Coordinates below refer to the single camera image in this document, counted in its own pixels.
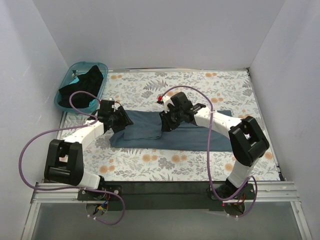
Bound blue-grey t shirt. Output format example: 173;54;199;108
108;109;235;152

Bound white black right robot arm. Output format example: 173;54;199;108
157;92;270;200

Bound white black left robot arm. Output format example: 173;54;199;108
44;100;133;200

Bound floral table mat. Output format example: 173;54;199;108
48;69;282;183

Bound teal cloth in bin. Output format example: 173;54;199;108
88;99;97;107

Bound black t shirt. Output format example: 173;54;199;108
58;65;104;109

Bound teal plastic bin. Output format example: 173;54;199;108
54;61;109;114

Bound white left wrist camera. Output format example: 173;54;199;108
111;100;122;111

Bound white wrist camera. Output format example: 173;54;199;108
111;100;122;111
157;95;174;113

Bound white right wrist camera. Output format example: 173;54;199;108
157;95;174;113

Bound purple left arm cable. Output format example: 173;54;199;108
19;91;126;226

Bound aluminium frame rail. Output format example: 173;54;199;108
31;183;79;204

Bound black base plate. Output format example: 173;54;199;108
77;181;255;211

